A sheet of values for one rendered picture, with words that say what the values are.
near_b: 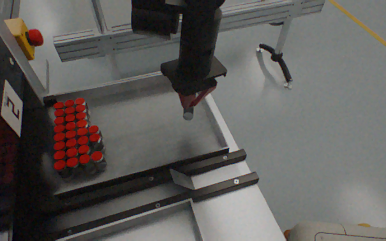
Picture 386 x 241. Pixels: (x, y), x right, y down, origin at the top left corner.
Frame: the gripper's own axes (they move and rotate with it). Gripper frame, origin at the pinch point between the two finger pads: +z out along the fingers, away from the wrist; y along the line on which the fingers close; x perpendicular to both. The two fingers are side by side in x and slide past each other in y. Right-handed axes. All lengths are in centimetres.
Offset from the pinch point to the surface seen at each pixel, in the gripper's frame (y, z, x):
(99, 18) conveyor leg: -9, 38, -97
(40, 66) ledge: 23.1, 13.8, -39.9
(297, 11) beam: -124, 43, -70
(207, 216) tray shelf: 6.0, 9.6, 18.6
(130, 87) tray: 5.4, 9.8, -18.6
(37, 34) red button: 21.0, 0.4, -33.8
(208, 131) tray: -4.8, 9.1, 2.5
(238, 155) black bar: -5.7, 6.8, 11.9
